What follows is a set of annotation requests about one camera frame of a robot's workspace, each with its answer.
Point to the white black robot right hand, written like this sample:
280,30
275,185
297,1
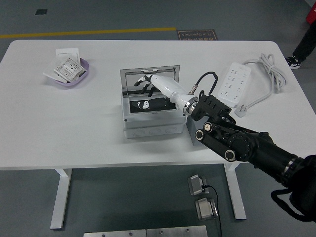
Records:
168,86

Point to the grey electrical box with lid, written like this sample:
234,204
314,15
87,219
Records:
153,123

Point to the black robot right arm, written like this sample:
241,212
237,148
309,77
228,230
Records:
247,145

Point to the grey cube with round hole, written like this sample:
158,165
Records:
191,130

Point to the dark floor sign sticker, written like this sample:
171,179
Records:
197,35

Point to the white power strip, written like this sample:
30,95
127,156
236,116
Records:
234,81

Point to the purple plastic tray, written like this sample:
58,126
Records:
86,71

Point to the yellow floor tape line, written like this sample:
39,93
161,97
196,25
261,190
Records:
98,32

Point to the grey metal foot pedal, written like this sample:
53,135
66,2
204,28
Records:
205,209
196,185

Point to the white plate under socket plate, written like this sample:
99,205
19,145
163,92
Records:
50,71

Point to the white table leg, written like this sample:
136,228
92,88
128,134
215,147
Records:
235,192
60,197

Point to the person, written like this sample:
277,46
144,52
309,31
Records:
304,44

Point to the dark square floor hatch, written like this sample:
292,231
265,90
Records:
41,11

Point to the red object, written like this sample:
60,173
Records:
311,11

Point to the white wall socket plate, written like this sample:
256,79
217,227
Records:
69,67

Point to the white blank switch plate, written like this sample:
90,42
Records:
66,52

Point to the grey metal base plate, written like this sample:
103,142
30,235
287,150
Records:
113,233
177,232

